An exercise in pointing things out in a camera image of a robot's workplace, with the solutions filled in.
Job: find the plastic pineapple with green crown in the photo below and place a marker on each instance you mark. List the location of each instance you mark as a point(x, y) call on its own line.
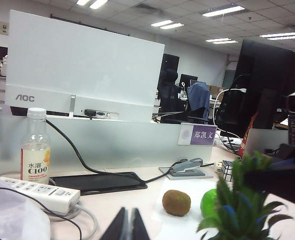
point(240, 200)

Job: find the white power strip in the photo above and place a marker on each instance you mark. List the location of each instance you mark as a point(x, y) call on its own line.
point(37, 191)

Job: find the wall switch panel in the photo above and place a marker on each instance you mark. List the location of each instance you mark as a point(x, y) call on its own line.
point(3, 28)

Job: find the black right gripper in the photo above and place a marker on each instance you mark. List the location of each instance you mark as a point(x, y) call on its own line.
point(292, 156)

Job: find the brown kiwi fruit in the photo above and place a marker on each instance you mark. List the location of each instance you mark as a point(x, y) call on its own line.
point(176, 203)

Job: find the white AOC monitor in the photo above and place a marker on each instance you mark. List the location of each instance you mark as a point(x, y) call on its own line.
point(87, 70)

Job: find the clear C100 drink bottle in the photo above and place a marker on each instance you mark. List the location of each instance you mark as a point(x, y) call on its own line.
point(35, 160)

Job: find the grey stapler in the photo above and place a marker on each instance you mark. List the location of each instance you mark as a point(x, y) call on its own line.
point(187, 165)

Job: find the white bag with red print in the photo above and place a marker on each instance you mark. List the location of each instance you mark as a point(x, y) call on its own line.
point(12, 217)

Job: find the black office chair with headrest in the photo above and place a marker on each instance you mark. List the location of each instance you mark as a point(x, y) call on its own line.
point(171, 97)

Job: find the green plastic apple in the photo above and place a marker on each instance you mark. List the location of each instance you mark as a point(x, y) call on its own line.
point(208, 206)

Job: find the black computer monitor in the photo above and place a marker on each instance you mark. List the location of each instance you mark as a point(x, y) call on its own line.
point(262, 75)

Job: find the purple and white name plate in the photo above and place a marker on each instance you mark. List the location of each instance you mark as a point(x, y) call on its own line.
point(202, 135)

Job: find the silver mirror cube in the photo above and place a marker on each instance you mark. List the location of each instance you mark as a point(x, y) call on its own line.
point(223, 170)

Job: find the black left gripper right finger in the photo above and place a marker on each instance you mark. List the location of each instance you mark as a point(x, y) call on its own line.
point(138, 228)

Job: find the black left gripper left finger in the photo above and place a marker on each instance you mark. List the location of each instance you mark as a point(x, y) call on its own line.
point(116, 228)

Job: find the blue jacket on chair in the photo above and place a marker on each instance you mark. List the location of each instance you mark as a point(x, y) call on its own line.
point(198, 97)

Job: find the silver laptop lid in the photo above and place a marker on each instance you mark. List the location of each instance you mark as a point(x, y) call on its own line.
point(265, 141)

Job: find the red snack bag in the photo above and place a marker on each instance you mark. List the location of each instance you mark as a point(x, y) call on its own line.
point(247, 135)

